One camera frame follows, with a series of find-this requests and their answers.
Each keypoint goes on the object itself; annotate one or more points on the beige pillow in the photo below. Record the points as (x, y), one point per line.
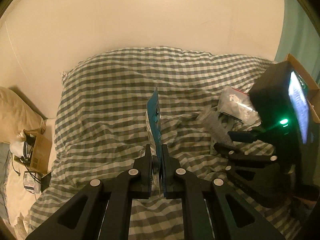
(17, 116)

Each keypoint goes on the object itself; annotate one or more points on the teal curtain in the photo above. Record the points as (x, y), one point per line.
(299, 38)

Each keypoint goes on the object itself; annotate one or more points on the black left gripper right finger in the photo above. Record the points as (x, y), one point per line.
(212, 209)

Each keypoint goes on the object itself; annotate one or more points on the large brown cardboard box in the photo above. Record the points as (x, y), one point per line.
(313, 88)

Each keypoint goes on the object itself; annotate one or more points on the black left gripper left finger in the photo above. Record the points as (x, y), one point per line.
(102, 209)

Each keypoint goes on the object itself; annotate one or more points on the blue grey cloth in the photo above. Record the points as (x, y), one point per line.
(5, 156)

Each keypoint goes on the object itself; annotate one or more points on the small brown cardboard box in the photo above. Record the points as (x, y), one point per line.
(32, 150)

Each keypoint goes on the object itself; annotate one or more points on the clear plastic bag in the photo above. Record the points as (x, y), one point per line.
(237, 104)

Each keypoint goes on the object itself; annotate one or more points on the teal blister card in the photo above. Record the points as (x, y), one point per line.
(153, 127)

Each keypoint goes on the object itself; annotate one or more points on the grey green strap tool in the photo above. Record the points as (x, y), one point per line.
(212, 122)

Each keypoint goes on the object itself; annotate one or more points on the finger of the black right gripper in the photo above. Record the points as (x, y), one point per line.
(225, 149)
(249, 136)

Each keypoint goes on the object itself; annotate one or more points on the grey white checkered duvet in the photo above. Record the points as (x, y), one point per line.
(100, 126)

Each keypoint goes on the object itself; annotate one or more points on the white packet with cable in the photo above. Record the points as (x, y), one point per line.
(32, 182)

